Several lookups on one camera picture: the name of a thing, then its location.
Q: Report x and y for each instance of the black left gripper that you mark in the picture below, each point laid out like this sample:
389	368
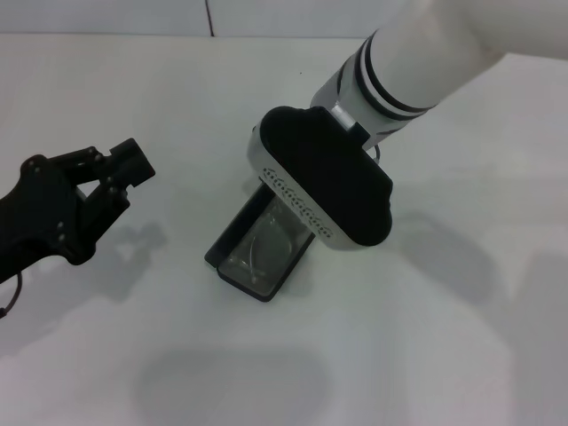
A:
40	213

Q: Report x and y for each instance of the black glasses case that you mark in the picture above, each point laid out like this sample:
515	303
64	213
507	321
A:
231	239

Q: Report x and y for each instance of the clear transparent glasses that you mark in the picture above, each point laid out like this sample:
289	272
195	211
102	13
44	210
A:
262	248

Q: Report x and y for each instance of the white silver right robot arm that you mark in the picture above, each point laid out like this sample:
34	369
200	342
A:
421	53

